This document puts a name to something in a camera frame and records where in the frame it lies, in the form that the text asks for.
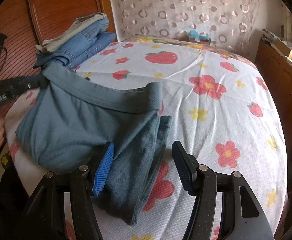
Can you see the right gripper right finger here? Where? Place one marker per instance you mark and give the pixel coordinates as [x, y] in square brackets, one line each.
[242, 217]

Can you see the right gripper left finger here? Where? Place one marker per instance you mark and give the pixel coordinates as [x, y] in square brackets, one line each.
[45, 215]

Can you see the teal green pants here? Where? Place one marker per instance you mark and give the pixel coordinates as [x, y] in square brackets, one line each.
[73, 118]

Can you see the folded grey-beige garment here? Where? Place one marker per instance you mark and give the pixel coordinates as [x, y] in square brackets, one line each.
[81, 23]

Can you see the brown wooden wardrobe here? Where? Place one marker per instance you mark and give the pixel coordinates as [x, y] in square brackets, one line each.
[27, 23]

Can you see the floral bed sheet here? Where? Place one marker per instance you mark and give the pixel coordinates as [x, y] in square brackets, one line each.
[223, 113]

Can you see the folded blue jeans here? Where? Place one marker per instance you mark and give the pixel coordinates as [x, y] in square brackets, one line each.
[88, 42]

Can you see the wooden side cabinet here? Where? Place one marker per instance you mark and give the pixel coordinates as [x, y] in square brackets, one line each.
[277, 74]

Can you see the cardboard box on cabinet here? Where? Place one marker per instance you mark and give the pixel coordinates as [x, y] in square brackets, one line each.
[281, 46]

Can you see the pink circle-pattern curtain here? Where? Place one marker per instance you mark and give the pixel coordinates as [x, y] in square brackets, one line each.
[229, 23]

